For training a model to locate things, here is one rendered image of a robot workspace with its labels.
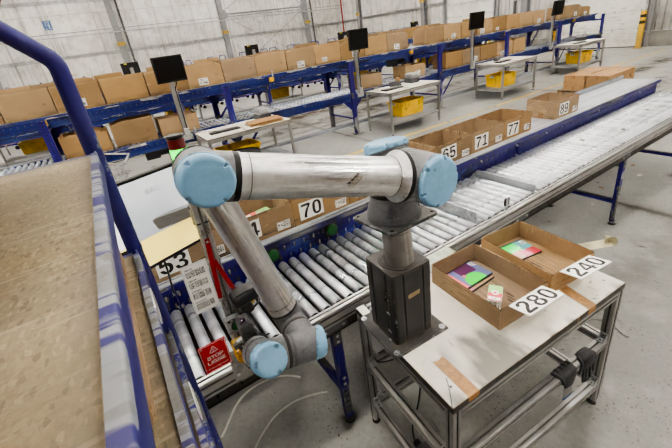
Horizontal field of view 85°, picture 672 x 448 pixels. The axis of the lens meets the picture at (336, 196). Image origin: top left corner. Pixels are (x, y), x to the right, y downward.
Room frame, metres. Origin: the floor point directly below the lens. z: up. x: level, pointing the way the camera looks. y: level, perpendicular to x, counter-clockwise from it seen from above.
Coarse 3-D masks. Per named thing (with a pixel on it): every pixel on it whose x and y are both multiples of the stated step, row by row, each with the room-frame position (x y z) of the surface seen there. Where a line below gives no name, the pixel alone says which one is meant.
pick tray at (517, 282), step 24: (432, 264) 1.39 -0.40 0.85; (456, 264) 1.45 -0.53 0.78; (480, 264) 1.45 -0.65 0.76; (504, 264) 1.35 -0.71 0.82; (456, 288) 1.24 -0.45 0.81; (480, 288) 1.28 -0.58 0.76; (504, 288) 1.26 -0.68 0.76; (528, 288) 1.23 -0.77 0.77; (480, 312) 1.12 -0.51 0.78; (504, 312) 1.05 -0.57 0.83
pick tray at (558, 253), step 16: (512, 224) 1.63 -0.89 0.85; (528, 224) 1.61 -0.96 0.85; (496, 240) 1.58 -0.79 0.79; (512, 240) 1.61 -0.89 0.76; (528, 240) 1.59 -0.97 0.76; (544, 240) 1.52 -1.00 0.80; (560, 240) 1.45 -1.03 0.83; (512, 256) 1.37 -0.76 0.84; (544, 256) 1.44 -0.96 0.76; (560, 256) 1.43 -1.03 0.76; (576, 256) 1.37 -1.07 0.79; (544, 272) 1.23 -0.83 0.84; (560, 272) 1.21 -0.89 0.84; (560, 288) 1.22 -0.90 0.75
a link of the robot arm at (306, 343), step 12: (300, 324) 0.83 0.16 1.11; (288, 336) 0.78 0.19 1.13; (300, 336) 0.78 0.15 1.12; (312, 336) 0.78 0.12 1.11; (324, 336) 0.79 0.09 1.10; (288, 348) 0.74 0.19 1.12; (300, 348) 0.75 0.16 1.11; (312, 348) 0.76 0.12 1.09; (324, 348) 0.77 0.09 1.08; (300, 360) 0.74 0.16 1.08; (312, 360) 0.75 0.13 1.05
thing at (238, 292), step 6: (246, 282) 1.12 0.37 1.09; (234, 288) 1.09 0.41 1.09; (240, 288) 1.08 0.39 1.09; (246, 288) 1.08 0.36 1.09; (252, 288) 1.08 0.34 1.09; (234, 294) 1.06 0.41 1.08; (240, 294) 1.05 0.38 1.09; (246, 294) 1.06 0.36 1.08; (252, 294) 1.07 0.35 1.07; (234, 300) 1.04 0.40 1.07; (240, 300) 1.04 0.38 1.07; (246, 300) 1.05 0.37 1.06; (252, 300) 1.07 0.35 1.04; (234, 306) 1.04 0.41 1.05; (240, 306) 1.04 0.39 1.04; (246, 306) 1.06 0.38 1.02; (252, 306) 1.08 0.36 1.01; (246, 312) 1.06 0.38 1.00
